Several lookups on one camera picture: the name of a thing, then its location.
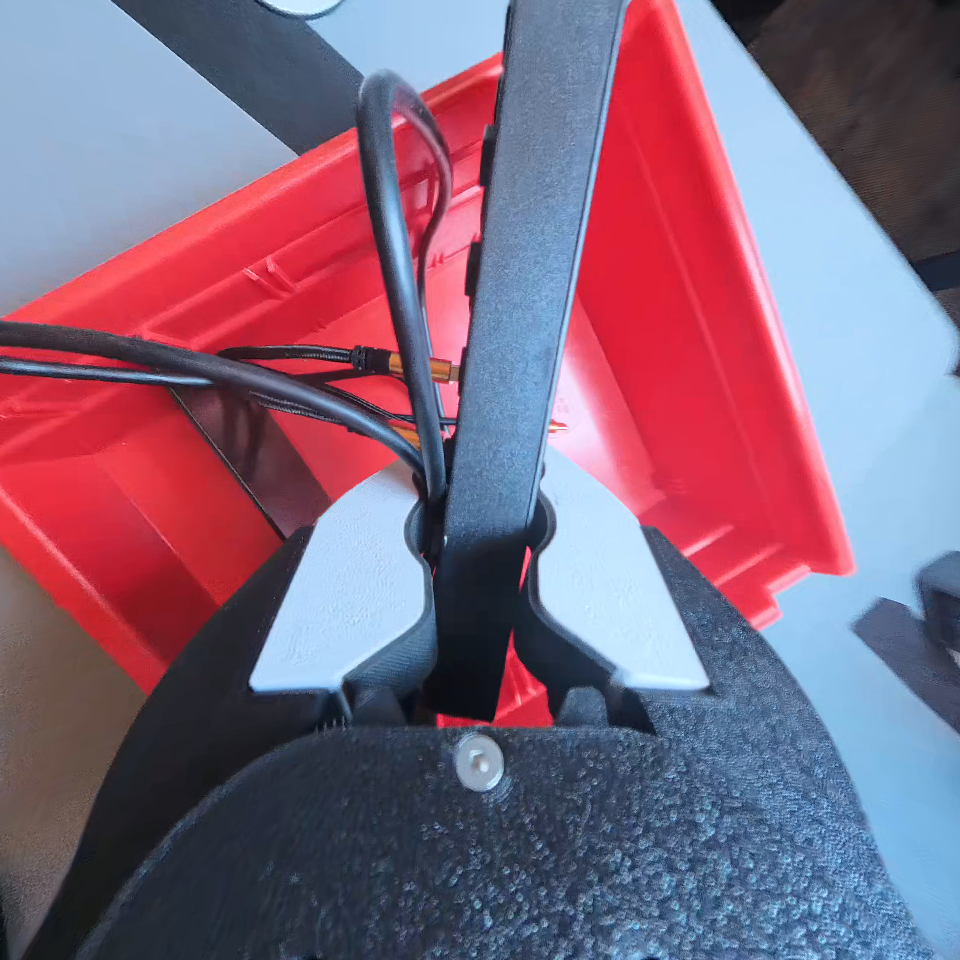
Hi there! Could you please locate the thin usb cable gold plug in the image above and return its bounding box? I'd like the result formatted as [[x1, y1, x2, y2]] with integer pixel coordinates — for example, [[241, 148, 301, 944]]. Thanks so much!
[[217, 343, 571, 444]]

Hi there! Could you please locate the red plastic bin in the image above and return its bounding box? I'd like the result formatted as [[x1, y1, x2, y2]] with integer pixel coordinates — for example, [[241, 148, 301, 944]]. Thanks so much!
[[0, 0, 858, 729]]

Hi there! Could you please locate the thick black hub cable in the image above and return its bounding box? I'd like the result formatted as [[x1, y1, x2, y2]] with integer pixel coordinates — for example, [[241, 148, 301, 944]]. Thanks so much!
[[0, 69, 456, 526]]

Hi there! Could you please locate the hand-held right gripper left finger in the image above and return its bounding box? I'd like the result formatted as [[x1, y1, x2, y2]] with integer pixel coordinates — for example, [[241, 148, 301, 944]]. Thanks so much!
[[247, 465, 440, 695]]

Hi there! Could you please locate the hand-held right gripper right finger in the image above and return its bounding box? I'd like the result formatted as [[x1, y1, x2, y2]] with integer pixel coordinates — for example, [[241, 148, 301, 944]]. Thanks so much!
[[512, 448, 711, 715]]

